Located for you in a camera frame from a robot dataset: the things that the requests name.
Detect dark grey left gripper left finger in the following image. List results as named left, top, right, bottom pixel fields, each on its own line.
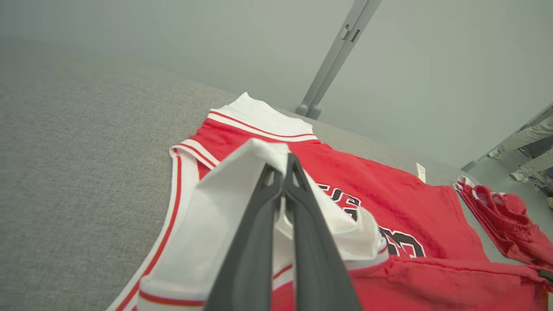
left=204, top=163, right=284, bottom=311

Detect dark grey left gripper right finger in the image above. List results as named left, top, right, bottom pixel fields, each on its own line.
left=283, top=152, right=363, bottom=311

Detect red basketball jersey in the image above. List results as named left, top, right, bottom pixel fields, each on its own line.
left=106, top=92, right=553, bottom=311

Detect red shorts with white stripe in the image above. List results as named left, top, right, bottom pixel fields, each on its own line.
left=452, top=175, right=553, bottom=273

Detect person in beige trousers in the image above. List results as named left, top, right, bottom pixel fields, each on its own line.
left=487, top=114, right=553, bottom=184

